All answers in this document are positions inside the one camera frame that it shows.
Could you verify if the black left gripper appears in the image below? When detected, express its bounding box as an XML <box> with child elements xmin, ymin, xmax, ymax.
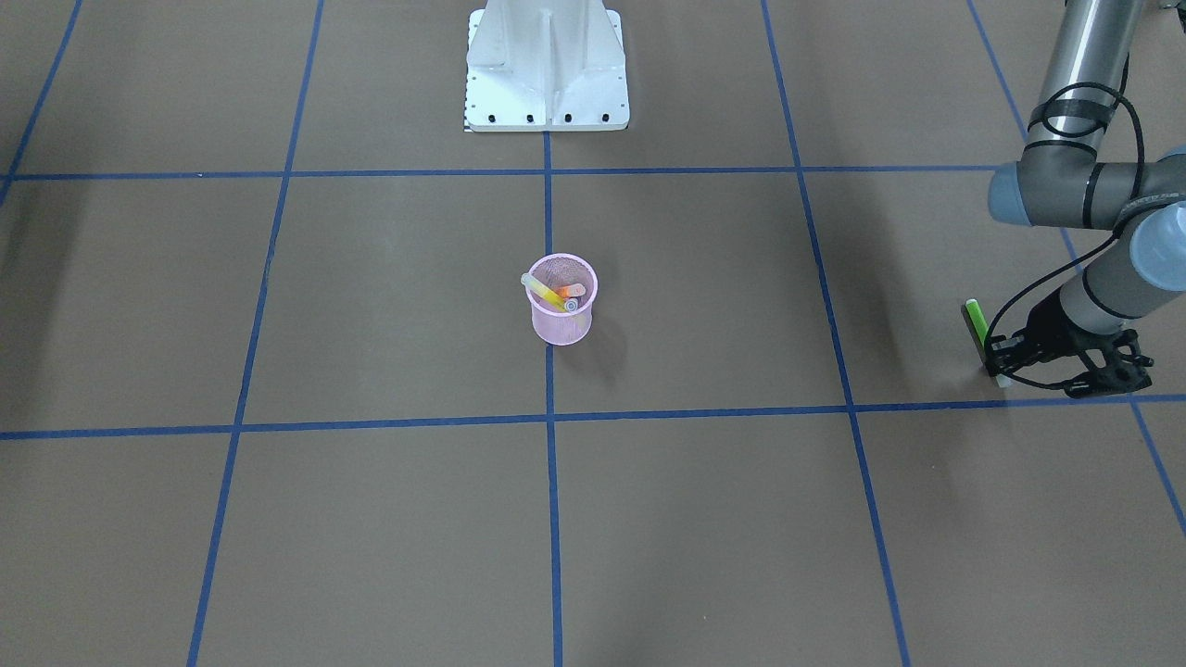
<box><xmin>984</xmin><ymin>292</ymin><xmax>1099</xmax><ymax>376</ymax></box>

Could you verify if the green highlighter pen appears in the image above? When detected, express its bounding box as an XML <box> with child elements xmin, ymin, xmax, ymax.
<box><xmin>963</xmin><ymin>298</ymin><xmax>1013</xmax><ymax>389</ymax></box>

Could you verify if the orange highlighter pen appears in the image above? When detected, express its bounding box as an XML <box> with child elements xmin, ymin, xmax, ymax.
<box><xmin>551</xmin><ymin>282</ymin><xmax>587</xmax><ymax>300</ymax></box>

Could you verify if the yellow highlighter pen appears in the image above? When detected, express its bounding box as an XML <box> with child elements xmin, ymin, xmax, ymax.
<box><xmin>519</xmin><ymin>273</ymin><xmax>565</xmax><ymax>313</ymax></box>

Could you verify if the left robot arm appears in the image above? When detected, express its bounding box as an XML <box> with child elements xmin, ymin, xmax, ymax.
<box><xmin>981</xmin><ymin>1</ymin><xmax>1185</xmax><ymax>398</ymax></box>

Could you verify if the pink mesh pen holder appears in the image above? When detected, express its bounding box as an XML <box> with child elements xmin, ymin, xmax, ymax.
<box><xmin>522</xmin><ymin>253</ymin><xmax>599</xmax><ymax>347</ymax></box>

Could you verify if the brown paper table mat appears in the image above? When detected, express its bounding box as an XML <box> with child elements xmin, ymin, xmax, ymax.
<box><xmin>4</xmin><ymin>1</ymin><xmax>1182</xmax><ymax>666</ymax></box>

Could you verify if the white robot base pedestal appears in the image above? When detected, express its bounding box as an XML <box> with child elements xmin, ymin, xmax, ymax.
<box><xmin>463</xmin><ymin>1</ymin><xmax>631</xmax><ymax>132</ymax></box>

